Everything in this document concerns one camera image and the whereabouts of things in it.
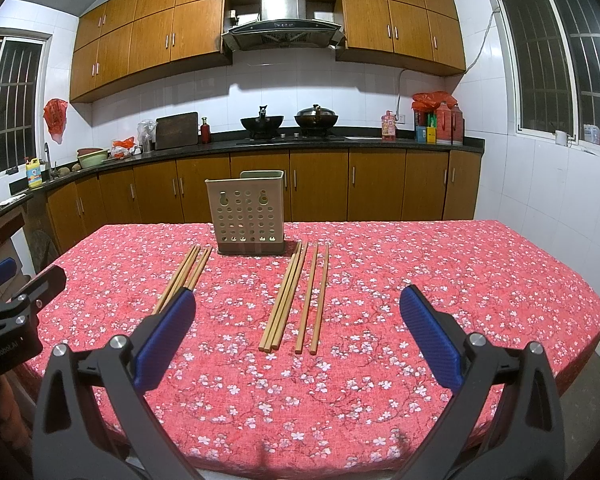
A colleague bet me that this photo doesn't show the wooden chopstick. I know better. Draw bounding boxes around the wooden chopstick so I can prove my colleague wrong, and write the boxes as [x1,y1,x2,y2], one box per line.
[185,247,212,290]
[163,257,197,307]
[262,242,304,352]
[272,242,309,350]
[309,244,330,356]
[258,243,302,352]
[151,245,200,314]
[294,243,320,356]

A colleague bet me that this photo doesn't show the yellow detergent bottle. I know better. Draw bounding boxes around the yellow detergent bottle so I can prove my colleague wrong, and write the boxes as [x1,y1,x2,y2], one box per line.
[26,157,43,190]

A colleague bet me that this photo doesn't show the green bowl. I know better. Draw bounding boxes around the green bowl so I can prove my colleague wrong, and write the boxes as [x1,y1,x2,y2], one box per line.
[78,150,108,169]

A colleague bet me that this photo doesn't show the orange plastic bag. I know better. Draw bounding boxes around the orange plastic bag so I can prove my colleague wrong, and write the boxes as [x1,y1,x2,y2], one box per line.
[110,136,136,159]

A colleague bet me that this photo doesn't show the clear glass jar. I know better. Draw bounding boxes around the clear glass jar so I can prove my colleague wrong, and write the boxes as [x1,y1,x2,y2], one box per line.
[137,119,157,153]

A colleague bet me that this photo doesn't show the left window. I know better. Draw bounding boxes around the left window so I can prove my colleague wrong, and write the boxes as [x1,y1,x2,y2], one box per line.
[0,37,43,175]

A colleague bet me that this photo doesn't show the window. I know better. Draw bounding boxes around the window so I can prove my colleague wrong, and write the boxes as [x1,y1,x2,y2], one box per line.
[500,0,600,148]
[0,37,43,175]

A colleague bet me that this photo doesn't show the red floral tablecloth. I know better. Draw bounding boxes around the red floral tablecloth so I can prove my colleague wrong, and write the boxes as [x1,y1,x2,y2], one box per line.
[38,221,600,479]

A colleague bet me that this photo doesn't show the dark cutting board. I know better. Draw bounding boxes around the dark cutting board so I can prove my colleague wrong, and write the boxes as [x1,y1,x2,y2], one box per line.
[155,112,199,151]

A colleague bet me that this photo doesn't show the red sauce bottle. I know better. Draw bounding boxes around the red sauce bottle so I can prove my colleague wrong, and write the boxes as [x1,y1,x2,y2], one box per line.
[200,117,211,144]

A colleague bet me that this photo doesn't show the beige perforated utensil holder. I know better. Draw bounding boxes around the beige perforated utensil holder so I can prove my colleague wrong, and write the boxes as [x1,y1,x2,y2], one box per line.
[206,170,285,256]

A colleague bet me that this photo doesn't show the wooden lower cabinets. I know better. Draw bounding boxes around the wooden lower cabinets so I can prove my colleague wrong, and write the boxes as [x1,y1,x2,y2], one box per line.
[46,148,482,252]

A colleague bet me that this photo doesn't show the wooden cabinets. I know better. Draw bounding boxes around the wooden cabinets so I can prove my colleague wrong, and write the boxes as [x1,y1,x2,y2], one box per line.
[46,148,482,252]
[69,0,466,103]

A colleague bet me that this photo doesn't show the wooden upper cabinets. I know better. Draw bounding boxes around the wooden upper cabinets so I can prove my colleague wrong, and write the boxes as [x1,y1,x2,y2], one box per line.
[69,0,466,103]

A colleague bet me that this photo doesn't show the red bags and containers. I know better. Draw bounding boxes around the red bags and containers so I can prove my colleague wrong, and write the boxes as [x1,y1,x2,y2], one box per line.
[412,91,465,145]

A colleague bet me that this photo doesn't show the pink bottle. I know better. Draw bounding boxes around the pink bottle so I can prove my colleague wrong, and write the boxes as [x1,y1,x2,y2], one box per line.
[381,110,396,141]

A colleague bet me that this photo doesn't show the black lidded wok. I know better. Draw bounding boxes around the black lidded wok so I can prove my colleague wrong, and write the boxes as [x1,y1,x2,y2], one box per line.
[294,104,338,136]

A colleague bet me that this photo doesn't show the steel range hood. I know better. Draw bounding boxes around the steel range hood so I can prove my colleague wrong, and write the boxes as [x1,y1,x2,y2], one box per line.
[222,0,344,52]

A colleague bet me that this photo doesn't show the right window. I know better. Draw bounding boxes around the right window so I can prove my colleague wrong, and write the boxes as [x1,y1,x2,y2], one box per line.
[500,0,600,148]

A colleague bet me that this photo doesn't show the red plastic bag on wall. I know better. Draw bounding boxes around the red plastic bag on wall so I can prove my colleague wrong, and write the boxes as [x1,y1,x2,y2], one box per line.
[43,98,68,144]

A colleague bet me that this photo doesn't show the black wok with handle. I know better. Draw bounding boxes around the black wok with handle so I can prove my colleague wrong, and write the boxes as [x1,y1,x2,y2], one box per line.
[240,105,284,140]

